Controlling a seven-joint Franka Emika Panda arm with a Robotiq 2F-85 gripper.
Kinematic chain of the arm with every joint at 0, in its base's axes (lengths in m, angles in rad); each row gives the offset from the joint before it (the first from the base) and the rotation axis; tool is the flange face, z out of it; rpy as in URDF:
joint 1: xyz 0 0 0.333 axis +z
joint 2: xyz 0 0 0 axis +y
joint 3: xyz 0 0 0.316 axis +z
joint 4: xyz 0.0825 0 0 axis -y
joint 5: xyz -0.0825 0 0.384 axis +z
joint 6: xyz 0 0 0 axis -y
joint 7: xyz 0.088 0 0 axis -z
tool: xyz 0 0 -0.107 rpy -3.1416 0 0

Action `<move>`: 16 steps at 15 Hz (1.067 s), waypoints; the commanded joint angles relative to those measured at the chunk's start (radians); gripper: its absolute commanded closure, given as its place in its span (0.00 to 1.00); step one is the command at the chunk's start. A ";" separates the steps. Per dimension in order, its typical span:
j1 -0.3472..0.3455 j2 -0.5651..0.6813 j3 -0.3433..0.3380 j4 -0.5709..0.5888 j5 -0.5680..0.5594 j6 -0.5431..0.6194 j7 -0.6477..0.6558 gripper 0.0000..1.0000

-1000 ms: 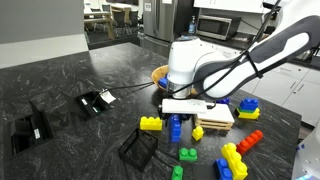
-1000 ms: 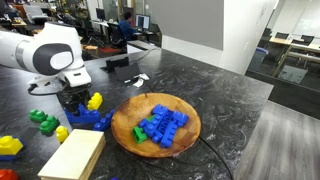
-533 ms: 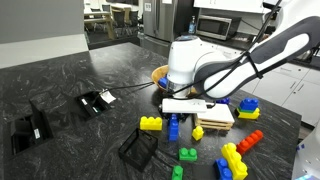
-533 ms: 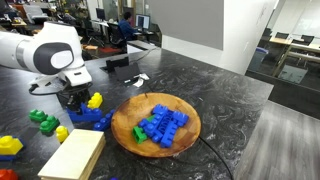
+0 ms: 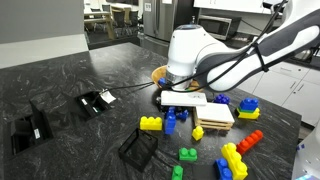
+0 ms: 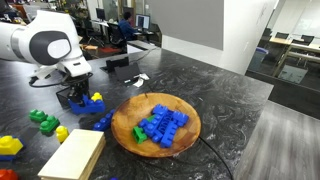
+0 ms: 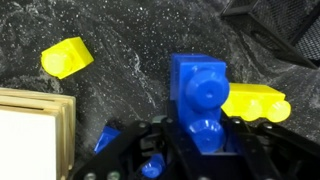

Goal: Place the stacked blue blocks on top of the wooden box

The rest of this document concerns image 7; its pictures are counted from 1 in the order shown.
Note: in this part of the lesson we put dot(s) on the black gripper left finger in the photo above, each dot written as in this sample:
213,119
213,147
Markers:
126,150

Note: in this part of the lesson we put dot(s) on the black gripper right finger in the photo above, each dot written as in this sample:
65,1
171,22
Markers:
266,153

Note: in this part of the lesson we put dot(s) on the blue triangular block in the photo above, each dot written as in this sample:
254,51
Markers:
200,86

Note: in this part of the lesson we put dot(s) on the light wooden box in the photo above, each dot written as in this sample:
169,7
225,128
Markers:
26,143

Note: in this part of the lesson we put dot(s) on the yellow two-stud toy block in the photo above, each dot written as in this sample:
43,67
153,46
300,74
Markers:
256,100

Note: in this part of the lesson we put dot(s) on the small yellow single-stud block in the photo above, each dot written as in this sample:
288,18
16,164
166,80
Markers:
66,56

